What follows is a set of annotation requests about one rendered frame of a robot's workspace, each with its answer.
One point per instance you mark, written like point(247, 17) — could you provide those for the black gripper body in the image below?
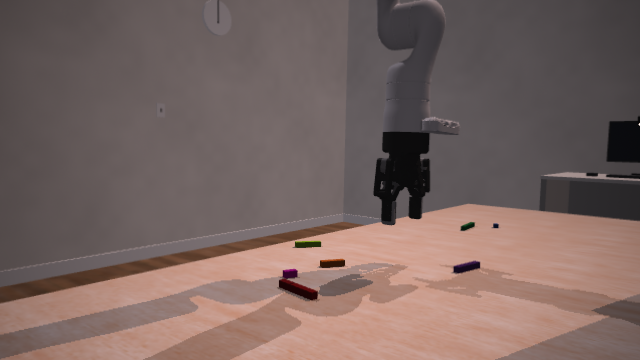
point(399, 145)

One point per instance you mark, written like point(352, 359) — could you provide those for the purple rod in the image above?
point(466, 267)

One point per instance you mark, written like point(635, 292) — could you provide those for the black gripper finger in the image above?
point(384, 172)
point(416, 201)

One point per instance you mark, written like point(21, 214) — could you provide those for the small magenta block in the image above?
point(290, 273)

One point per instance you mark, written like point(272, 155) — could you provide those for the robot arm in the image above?
point(407, 107)

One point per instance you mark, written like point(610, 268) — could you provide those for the orange rod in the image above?
point(332, 263)

